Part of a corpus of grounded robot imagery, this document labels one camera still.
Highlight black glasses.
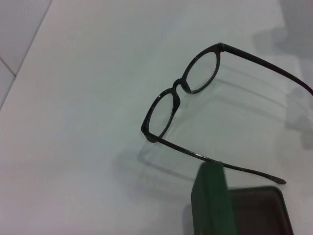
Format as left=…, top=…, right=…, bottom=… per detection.
left=140, top=42, right=313, bottom=185

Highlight green glasses case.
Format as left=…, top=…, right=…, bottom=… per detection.
left=191, top=162, right=295, bottom=235

